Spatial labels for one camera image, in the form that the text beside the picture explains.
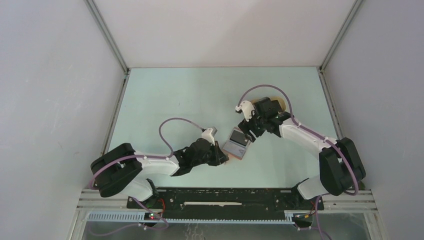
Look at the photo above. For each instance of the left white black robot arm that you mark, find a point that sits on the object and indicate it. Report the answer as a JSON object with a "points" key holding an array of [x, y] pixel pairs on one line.
{"points": [[126, 171]]}

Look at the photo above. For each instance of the orange leather card holder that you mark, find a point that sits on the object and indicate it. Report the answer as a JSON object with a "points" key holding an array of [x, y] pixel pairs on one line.
{"points": [[236, 144]]}

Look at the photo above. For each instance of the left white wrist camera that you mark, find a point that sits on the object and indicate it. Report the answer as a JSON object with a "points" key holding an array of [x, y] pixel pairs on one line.
{"points": [[208, 134]]}

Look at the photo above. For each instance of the aluminium frame rail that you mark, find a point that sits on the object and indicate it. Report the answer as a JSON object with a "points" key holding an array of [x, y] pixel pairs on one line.
{"points": [[269, 200]]}

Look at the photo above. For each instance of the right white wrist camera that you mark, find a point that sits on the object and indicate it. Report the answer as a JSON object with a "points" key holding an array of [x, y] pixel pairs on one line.
{"points": [[247, 109]]}

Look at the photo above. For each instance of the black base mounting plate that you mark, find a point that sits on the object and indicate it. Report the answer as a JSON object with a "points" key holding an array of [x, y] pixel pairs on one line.
{"points": [[220, 214]]}

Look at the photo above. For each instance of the beige oval tray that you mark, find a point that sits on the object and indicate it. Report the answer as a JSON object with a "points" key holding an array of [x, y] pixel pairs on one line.
{"points": [[280, 101]]}

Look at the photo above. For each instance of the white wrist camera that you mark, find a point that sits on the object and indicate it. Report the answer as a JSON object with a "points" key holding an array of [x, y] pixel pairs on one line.
{"points": [[208, 134], [247, 109]]}

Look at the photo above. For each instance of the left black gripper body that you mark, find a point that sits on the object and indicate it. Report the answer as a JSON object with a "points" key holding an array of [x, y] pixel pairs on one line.
{"points": [[209, 158]]}

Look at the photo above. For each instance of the white slotted cable duct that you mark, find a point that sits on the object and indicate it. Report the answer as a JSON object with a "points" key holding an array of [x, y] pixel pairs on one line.
{"points": [[144, 217]]}

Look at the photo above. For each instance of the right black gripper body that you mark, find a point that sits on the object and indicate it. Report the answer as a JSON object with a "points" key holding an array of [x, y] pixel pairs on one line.
{"points": [[256, 123]]}

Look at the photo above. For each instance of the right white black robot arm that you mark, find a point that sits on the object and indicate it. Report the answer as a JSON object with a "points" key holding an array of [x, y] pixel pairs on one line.
{"points": [[340, 166]]}

